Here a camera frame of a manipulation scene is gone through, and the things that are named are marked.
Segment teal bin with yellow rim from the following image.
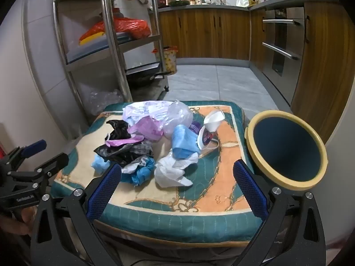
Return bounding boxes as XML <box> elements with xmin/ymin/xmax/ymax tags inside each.
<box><xmin>244</xmin><ymin>110</ymin><xmax>328</xmax><ymax>191</ymax></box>

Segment white paper cup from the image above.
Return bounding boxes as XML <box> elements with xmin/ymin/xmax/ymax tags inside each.
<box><xmin>204</xmin><ymin>110</ymin><xmax>226</xmax><ymax>133</ymax></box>

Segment white paper towel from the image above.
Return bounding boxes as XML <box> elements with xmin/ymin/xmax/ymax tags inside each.
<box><xmin>154</xmin><ymin>151</ymin><xmax>199</xmax><ymax>188</ymax></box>

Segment grey countertop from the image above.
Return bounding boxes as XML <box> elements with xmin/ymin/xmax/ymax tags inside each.
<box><xmin>148</xmin><ymin>0</ymin><xmax>337</xmax><ymax>13</ymax></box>

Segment person's left hand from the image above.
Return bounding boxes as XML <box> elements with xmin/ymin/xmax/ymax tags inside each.
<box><xmin>0</xmin><ymin>208</ymin><xmax>37</xmax><ymax>237</ymax></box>

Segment blue printed packet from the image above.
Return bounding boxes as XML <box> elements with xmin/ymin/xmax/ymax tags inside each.
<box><xmin>120</xmin><ymin>156</ymin><xmax>156</xmax><ymax>186</ymax></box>

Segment grey plastic tray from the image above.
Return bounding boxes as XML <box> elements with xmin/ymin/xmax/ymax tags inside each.
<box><xmin>67</xmin><ymin>32</ymin><xmax>131</xmax><ymax>63</ymax></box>

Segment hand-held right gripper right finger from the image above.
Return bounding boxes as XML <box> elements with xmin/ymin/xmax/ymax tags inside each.
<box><xmin>232</xmin><ymin>159</ymin><xmax>326</xmax><ymax>266</ymax></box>

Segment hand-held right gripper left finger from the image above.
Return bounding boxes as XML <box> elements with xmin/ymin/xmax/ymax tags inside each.
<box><xmin>30</xmin><ymin>163</ymin><xmax>122</xmax><ymax>266</ymax></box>

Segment black plastic bag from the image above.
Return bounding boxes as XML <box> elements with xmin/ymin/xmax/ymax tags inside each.
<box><xmin>94</xmin><ymin>119</ymin><xmax>154</xmax><ymax>168</ymax></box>

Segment patterned teal orange cushion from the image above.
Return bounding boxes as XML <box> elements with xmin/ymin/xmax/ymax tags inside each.
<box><xmin>50</xmin><ymin>100</ymin><xmax>264</xmax><ymax>248</ymax></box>

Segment purple tube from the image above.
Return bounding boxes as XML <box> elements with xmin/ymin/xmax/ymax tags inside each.
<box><xmin>189</xmin><ymin>120</ymin><xmax>204</xmax><ymax>133</ymax></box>

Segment steel shelf rack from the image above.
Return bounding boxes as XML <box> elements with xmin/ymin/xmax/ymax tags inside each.
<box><xmin>52</xmin><ymin>0</ymin><xmax>170</xmax><ymax>117</ymax></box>

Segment orange plastic bag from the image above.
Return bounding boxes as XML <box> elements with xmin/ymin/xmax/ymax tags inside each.
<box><xmin>79</xmin><ymin>17</ymin><xmax>152</xmax><ymax>41</ymax></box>

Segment stainless steel oven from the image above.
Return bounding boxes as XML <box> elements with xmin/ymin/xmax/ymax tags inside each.
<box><xmin>261</xmin><ymin>7</ymin><xmax>306</xmax><ymax>82</ymax></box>

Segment wooden kitchen cabinets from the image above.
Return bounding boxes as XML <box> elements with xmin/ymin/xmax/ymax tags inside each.
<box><xmin>158</xmin><ymin>1</ymin><xmax>355</xmax><ymax>145</ymax></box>

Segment crumpled clear plastic bag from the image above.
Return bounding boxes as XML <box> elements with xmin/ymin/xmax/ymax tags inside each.
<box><xmin>162</xmin><ymin>100</ymin><xmax>194</xmax><ymax>139</ymax></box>

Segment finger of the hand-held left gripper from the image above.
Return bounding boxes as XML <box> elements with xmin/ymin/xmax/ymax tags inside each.
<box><xmin>5</xmin><ymin>140</ymin><xmax>47</xmax><ymax>162</ymax></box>
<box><xmin>35</xmin><ymin>153</ymin><xmax>69</xmax><ymax>178</ymax></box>

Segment pink face mask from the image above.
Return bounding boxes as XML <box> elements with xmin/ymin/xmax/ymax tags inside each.
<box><xmin>105</xmin><ymin>135</ymin><xmax>145</xmax><ymax>147</ymax></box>

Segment printed paper bowl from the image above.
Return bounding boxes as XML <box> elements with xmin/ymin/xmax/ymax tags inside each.
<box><xmin>197</xmin><ymin>125</ymin><xmax>220</xmax><ymax>154</ymax></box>

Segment yellow plastic item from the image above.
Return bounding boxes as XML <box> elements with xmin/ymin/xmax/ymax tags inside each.
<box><xmin>79</xmin><ymin>33</ymin><xmax>106</xmax><ymax>46</ymax></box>

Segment floral canister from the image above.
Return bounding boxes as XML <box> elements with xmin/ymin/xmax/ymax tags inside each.
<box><xmin>164</xmin><ymin>46</ymin><xmax>178</xmax><ymax>75</ymax></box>

